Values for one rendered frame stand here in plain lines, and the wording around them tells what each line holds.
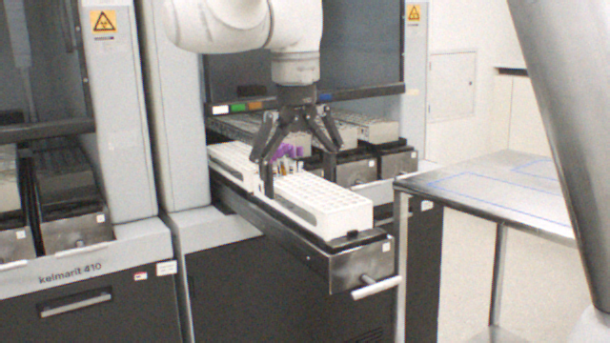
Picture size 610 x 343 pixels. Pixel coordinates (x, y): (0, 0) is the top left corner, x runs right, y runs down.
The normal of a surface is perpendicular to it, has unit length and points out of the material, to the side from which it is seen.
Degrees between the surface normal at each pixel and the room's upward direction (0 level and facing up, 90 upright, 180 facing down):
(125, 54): 90
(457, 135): 90
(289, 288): 90
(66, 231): 90
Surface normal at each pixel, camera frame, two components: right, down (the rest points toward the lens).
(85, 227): 0.50, 0.22
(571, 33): -0.76, 0.17
